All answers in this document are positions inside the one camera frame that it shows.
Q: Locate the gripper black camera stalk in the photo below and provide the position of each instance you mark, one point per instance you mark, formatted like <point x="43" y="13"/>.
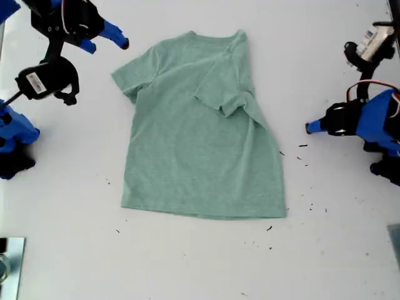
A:
<point x="53" y="50"/>
<point x="364" y="87"/>

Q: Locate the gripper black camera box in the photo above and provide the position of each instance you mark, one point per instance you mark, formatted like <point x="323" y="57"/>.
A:
<point x="40" y="78"/>
<point x="375" y="43"/>

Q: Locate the large steel plate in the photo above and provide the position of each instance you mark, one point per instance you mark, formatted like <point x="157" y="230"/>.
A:
<point x="14" y="268"/>

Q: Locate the green t-shirt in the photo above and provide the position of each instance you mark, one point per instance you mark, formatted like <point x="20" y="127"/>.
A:
<point x="200" y="156"/>

